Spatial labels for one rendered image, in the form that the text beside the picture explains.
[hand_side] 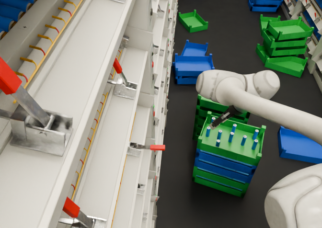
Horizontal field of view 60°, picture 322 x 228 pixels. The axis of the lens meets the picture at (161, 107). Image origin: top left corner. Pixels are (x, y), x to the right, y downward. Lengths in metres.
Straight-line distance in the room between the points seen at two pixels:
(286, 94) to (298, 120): 1.55
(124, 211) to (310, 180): 0.36
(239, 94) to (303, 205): 0.45
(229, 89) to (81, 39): 0.66
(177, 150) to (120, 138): 1.35
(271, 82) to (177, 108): 1.14
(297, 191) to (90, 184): 0.35
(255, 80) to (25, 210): 0.91
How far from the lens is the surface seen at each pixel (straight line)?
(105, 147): 0.47
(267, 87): 1.02
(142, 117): 0.77
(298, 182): 0.56
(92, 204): 0.42
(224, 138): 1.49
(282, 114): 0.84
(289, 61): 2.74
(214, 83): 0.96
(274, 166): 1.88
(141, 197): 0.85
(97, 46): 0.34
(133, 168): 0.67
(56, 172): 0.23
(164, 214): 1.60
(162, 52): 1.32
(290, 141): 2.04
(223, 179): 1.59
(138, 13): 0.63
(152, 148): 0.67
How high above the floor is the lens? 1.47
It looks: 45 degrees down
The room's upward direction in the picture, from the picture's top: straight up
